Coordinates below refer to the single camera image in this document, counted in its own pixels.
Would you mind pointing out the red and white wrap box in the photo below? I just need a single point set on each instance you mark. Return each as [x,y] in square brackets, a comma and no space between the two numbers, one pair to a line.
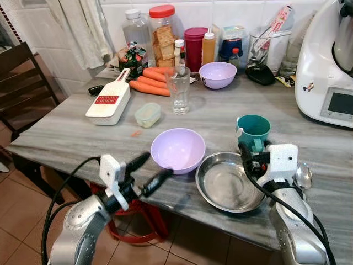
[281,17]

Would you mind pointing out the yellow and black packet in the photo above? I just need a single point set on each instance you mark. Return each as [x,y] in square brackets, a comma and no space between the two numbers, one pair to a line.
[285,81]

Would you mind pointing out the large purple plastic bowl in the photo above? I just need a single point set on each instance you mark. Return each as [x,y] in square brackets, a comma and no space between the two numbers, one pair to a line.
[177,150]

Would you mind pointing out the teal plastic cup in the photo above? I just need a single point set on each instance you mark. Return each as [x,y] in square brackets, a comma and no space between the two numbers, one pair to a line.
[255,130]

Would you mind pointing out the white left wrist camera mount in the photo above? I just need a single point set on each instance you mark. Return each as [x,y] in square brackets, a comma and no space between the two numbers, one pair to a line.
[110,168]

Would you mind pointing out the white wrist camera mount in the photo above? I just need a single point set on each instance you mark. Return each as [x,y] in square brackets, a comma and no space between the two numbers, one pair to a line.
[110,168]
[284,160]

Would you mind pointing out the silver metal spoon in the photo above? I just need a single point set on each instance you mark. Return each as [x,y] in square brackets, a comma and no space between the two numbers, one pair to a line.
[303,175]

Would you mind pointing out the clear utensil holder container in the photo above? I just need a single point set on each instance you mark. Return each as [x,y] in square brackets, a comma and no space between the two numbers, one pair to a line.
[270,49]

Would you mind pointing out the orange squeeze bottle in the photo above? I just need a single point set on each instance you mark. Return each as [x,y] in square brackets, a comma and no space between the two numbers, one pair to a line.
[208,49]

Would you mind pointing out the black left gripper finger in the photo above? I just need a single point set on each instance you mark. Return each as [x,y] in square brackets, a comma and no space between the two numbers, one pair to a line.
[157,182]
[138,162]

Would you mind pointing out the dark wooden chair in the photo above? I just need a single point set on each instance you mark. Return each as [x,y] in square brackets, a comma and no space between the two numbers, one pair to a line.
[25,83]

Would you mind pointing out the orange carrot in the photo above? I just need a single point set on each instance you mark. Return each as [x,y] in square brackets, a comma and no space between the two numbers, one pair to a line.
[149,88]
[157,74]
[153,82]

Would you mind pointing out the white hanging towel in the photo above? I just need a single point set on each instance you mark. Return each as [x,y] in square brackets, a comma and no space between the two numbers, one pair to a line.
[80,30]

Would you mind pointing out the small white flat item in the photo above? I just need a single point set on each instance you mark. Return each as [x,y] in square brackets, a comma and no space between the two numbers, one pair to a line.
[193,80]

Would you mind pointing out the clear plastic bottle white cap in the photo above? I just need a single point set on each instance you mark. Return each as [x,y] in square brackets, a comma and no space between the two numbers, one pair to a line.
[136,30]

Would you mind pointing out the dark red plastic container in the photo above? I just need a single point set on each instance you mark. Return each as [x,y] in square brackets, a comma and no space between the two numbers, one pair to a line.
[194,49]

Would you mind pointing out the sauce bottle with white cap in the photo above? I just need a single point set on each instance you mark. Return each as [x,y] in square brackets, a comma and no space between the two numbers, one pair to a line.
[178,44]

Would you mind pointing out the white kitchen machine with screen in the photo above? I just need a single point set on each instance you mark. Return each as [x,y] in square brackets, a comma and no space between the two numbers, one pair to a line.
[320,55]

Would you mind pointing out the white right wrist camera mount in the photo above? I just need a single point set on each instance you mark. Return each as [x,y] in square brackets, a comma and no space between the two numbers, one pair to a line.
[284,160]

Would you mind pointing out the round stainless steel plate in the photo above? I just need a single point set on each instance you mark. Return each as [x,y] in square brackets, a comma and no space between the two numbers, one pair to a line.
[226,185]

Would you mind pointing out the small container with green lid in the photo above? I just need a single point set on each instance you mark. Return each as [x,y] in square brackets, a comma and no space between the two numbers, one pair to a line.
[148,115]

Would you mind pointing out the clear drinking glass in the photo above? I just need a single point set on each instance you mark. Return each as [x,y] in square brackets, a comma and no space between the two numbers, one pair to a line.
[178,91]

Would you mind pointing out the small orange scrap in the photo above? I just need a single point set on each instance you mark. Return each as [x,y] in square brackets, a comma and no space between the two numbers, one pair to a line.
[135,133]

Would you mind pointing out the cracker jar with red lid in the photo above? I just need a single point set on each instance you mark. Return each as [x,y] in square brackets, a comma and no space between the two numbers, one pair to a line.
[163,38]

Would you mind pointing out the dark green glass bottle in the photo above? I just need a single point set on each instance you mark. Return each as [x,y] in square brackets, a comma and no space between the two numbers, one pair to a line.
[132,59]

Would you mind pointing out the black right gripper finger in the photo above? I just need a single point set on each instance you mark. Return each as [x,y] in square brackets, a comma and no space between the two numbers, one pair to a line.
[244,150]

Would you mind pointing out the white grater with red label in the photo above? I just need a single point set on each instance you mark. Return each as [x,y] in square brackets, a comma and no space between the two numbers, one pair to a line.
[107,102]

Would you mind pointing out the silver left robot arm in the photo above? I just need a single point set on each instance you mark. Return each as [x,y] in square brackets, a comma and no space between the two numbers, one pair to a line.
[83,226]

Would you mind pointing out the small bottle with red cap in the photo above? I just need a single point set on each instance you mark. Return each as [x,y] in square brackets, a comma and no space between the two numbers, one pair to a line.
[235,59]

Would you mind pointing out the jar with blue lid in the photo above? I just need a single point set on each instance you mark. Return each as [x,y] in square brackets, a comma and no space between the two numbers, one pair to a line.
[231,38]

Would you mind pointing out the small purple plastic bowl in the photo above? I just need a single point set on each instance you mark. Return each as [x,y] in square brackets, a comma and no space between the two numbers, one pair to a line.
[218,76]

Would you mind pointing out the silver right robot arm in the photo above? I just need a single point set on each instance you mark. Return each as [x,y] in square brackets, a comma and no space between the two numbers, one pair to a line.
[298,226]

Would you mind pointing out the red plastic stool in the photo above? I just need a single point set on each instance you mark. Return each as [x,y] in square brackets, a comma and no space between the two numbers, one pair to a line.
[146,221]

